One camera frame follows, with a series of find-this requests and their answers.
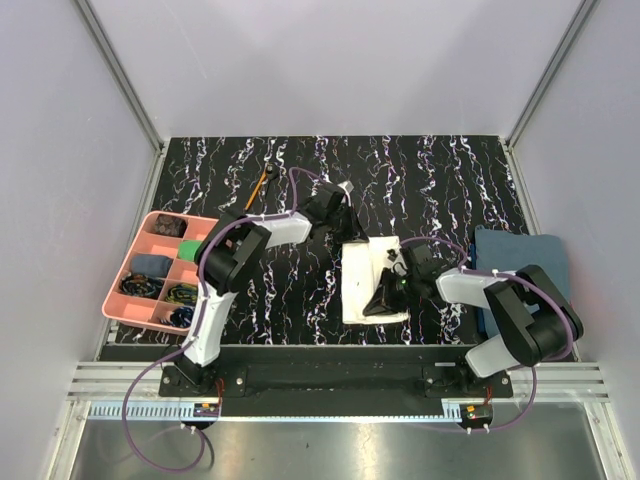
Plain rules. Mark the dark patterned cloth in tray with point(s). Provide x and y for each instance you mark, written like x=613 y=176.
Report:
x=169 y=226

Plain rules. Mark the white cloth napkin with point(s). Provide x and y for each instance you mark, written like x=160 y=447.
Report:
x=362 y=264

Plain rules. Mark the grey blue cloth in tray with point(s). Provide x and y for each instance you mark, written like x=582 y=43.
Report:
x=151 y=265

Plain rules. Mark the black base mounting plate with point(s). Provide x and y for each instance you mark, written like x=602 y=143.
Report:
x=335 y=381

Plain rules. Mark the green cloth in tray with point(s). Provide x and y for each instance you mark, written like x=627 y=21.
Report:
x=187 y=250

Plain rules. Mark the pink compartment tray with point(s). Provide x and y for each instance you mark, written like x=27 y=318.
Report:
x=180 y=285

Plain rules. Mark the orange handled utensil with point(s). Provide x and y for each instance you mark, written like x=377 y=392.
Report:
x=255 y=191

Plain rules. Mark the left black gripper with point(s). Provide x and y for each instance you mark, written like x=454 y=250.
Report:
x=353 y=232

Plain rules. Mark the black handled utensil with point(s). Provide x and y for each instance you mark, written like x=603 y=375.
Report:
x=270 y=173

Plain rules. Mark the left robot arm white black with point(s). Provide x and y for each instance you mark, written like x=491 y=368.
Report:
x=231 y=253

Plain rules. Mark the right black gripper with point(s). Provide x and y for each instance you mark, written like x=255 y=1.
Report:
x=383 y=301

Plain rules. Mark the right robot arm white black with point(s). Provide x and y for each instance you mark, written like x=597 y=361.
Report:
x=535 y=321

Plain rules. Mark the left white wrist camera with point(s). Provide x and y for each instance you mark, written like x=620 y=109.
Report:
x=346 y=186

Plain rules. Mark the blue folded cloth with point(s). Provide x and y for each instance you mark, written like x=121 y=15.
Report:
x=505 y=251

